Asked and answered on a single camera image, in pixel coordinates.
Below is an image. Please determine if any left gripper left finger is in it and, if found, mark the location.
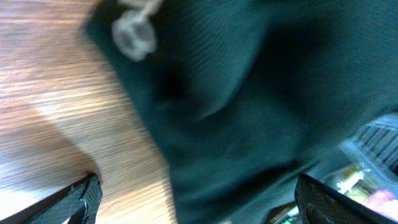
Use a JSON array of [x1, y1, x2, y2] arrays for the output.
[[1, 173, 103, 224]]

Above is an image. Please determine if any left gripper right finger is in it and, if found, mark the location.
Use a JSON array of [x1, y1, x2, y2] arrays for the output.
[[294, 174, 397, 224]]

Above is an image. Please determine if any black polo shirt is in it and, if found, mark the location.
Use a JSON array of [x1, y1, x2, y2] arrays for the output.
[[86, 0, 397, 223]]

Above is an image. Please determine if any blurred background clutter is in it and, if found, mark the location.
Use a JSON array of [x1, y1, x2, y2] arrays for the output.
[[266, 113, 397, 224]]

